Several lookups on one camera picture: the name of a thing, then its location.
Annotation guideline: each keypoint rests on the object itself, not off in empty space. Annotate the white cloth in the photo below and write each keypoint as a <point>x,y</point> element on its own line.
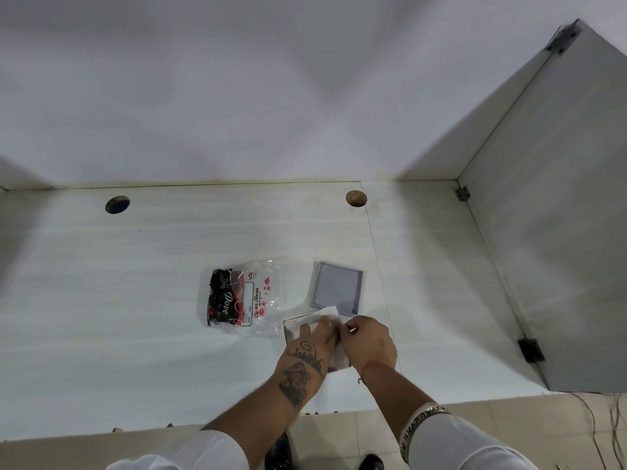
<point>296,324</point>

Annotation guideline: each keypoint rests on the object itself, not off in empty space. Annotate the grey metal corner bracket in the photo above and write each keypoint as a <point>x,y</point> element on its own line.
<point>563,38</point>
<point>462,193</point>

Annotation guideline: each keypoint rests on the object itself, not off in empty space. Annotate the clear grey plastic case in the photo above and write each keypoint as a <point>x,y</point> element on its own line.
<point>338,287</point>

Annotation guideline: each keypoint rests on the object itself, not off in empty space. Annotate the person's white right sleeve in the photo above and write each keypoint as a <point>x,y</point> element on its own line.
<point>460,445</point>

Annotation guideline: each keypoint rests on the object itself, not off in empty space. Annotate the person's right fingers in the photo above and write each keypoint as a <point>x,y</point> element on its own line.
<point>351,328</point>

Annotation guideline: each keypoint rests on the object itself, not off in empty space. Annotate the person's left forearm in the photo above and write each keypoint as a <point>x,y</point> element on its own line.
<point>274,411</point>

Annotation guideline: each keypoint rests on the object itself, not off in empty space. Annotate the person's right forearm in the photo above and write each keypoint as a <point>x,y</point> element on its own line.
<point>392,391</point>

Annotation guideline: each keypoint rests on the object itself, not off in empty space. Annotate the black metal corner bracket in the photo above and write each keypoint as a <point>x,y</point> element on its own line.
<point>531,350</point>

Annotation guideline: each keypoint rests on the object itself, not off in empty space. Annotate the black shoe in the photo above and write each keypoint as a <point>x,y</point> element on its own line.
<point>278,455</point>
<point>371,462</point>

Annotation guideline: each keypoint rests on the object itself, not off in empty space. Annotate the person's white left sleeve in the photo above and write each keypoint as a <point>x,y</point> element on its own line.
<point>196,452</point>

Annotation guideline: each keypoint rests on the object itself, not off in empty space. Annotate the person's left fingers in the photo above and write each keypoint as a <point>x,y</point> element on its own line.
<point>321,328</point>

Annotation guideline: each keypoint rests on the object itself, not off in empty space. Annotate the clear bag with black item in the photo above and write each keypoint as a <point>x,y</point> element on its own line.
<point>235,298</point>

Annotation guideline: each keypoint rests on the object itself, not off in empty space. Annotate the person's right hand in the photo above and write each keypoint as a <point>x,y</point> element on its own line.
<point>372,345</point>

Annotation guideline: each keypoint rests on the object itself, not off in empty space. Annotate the white side partition panel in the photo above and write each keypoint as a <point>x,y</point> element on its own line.
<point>553,215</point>

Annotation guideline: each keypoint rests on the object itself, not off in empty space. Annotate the person's white sleeve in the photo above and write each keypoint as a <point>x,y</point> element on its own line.
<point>196,452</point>
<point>460,445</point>

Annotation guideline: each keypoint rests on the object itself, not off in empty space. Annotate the person's left hand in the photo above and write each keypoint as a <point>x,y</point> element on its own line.
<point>306,354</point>

